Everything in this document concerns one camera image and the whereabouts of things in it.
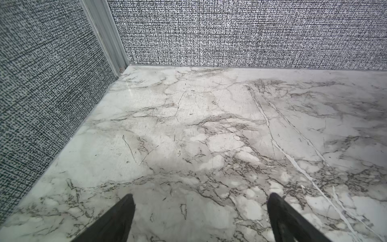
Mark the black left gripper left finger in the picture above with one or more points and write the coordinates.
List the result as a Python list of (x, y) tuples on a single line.
[(112, 226)]

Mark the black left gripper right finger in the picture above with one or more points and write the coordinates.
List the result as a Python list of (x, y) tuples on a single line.
[(288, 225)]

